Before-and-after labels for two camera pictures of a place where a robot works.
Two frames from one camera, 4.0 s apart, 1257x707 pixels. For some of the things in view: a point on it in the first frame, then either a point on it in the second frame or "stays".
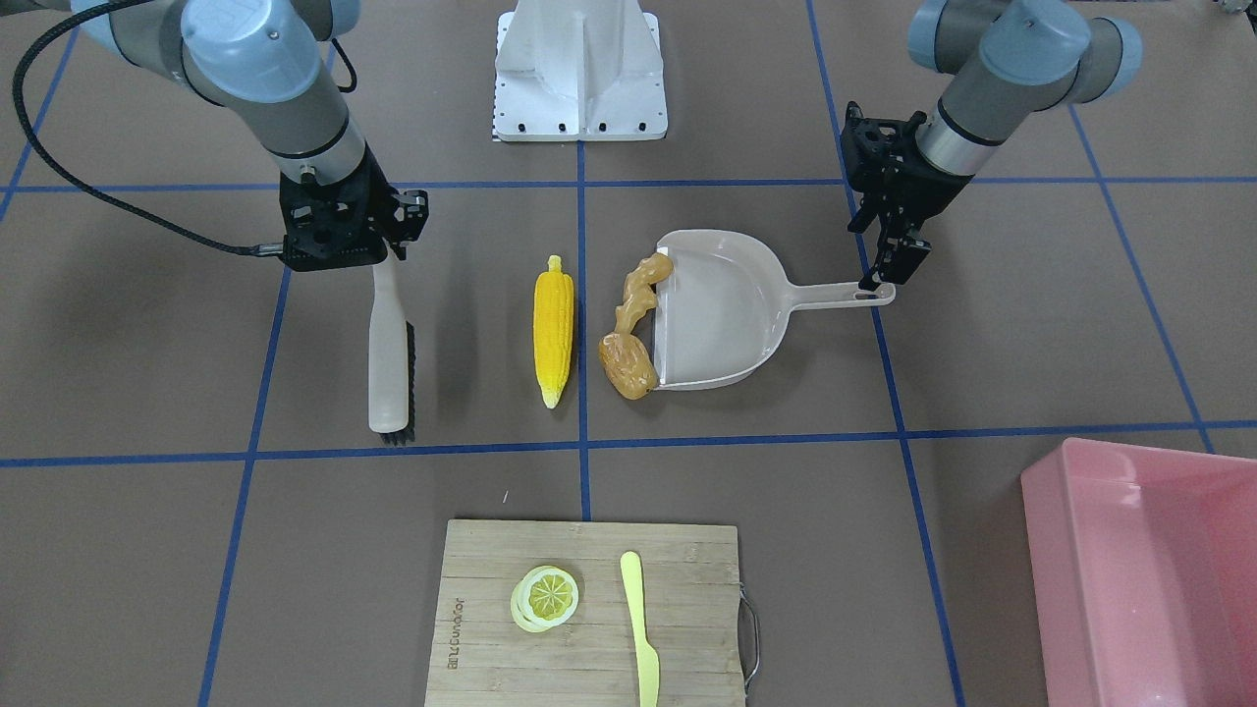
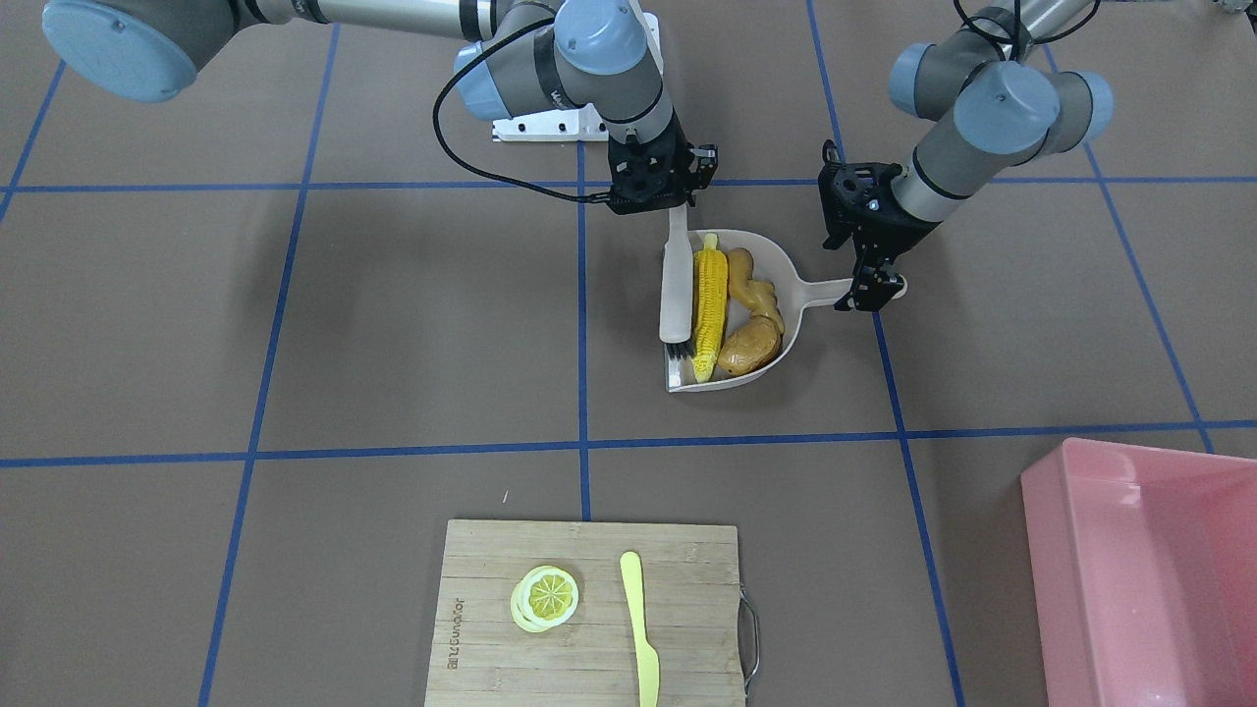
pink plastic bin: x=1145 y=572 stays
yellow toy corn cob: x=553 y=320 to x=710 y=306
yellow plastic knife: x=647 y=658 stays
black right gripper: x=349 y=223 to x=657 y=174
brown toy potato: x=628 y=364 to x=752 y=347
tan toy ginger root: x=639 y=294 to x=758 y=298
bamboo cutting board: x=481 y=657 stays
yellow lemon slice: x=544 y=599 stays
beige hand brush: x=392 y=355 to x=677 y=285
